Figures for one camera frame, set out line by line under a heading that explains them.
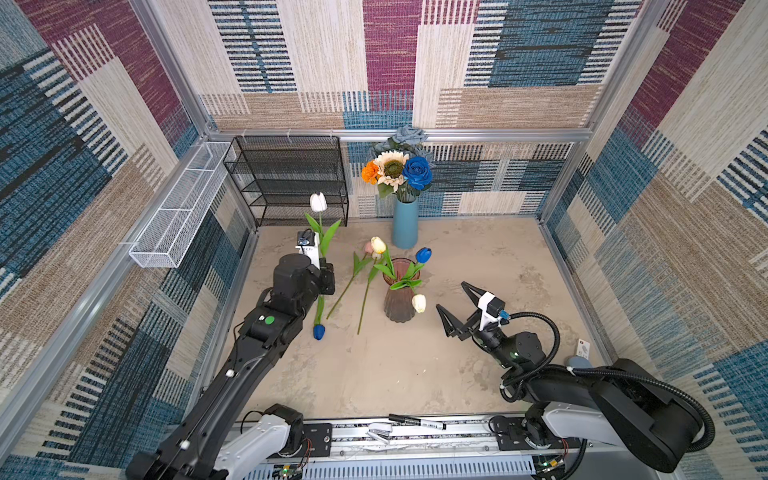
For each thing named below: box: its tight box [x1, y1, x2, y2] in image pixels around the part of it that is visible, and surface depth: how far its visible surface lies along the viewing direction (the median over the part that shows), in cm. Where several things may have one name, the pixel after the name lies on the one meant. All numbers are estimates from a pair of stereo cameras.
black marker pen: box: [388, 414, 447, 430], surface depth 77 cm
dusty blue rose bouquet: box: [368, 125, 432, 163], surface depth 89 cm
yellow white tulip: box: [370, 236, 397, 280], surface depth 76 cm
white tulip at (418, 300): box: [390, 279, 427, 313], surface depth 73 cm
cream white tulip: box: [304, 192, 342, 259], surface depth 71 cm
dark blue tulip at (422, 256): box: [403, 247, 433, 282], surface depth 74 cm
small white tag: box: [576, 338, 591, 360], surface depth 88 cm
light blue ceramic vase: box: [392, 196, 419, 249], surface depth 104 cm
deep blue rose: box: [402, 156, 433, 191], surface depth 70 cm
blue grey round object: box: [567, 355, 593, 368], surface depth 85 cm
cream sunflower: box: [373, 150, 409, 192], surface depth 77 cm
